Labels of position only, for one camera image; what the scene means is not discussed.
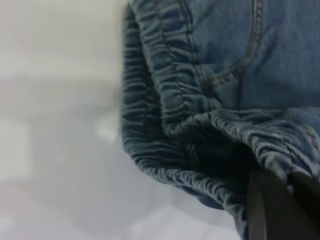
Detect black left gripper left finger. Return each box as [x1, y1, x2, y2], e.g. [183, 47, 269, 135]
[245, 169, 292, 240]

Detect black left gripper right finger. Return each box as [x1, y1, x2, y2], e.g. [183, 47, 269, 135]
[286, 170, 320, 240]

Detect blue denim pants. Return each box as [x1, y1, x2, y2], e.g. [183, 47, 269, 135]
[120, 0, 320, 240]

